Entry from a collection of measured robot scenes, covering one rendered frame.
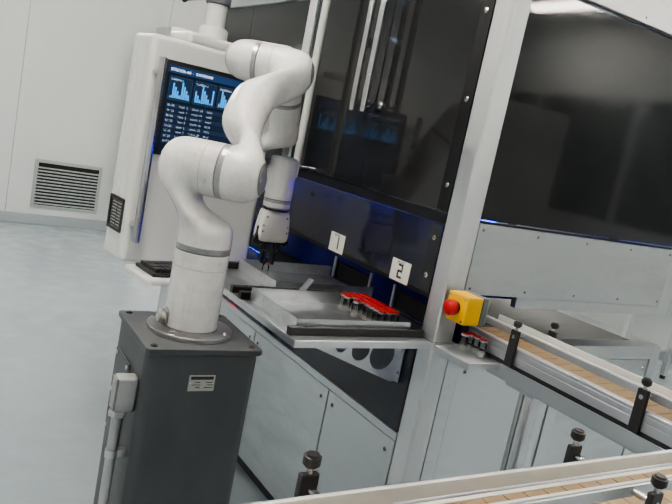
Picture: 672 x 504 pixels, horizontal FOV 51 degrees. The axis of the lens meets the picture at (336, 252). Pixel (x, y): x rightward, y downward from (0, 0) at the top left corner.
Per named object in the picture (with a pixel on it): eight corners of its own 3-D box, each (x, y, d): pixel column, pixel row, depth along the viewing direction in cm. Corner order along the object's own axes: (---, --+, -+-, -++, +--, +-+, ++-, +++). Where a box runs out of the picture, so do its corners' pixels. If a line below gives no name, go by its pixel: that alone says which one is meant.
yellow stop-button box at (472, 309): (464, 317, 180) (470, 290, 179) (483, 326, 174) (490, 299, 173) (442, 316, 176) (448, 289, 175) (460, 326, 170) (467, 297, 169)
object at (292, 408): (312, 364, 418) (341, 220, 404) (594, 581, 248) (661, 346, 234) (147, 365, 364) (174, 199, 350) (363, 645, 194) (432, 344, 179)
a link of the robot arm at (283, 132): (241, 98, 195) (240, 190, 214) (296, 109, 193) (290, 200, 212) (251, 85, 202) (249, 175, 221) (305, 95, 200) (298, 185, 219)
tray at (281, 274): (329, 275, 239) (331, 265, 238) (371, 298, 217) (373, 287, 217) (237, 269, 220) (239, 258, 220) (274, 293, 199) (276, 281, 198)
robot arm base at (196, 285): (159, 343, 145) (173, 256, 142) (136, 314, 161) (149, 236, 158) (243, 345, 155) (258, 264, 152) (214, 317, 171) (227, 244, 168)
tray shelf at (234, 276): (320, 277, 243) (321, 272, 243) (451, 348, 185) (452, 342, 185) (189, 267, 217) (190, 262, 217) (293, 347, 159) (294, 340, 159)
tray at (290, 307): (355, 305, 204) (357, 293, 204) (408, 335, 183) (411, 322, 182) (249, 299, 186) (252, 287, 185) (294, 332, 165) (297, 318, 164)
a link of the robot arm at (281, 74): (187, 203, 153) (258, 219, 151) (180, 163, 144) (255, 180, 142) (259, 69, 184) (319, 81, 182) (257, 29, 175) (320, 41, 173)
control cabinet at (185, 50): (222, 254, 279) (257, 54, 266) (248, 267, 265) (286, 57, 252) (98, 248, 246) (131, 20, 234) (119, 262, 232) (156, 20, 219)
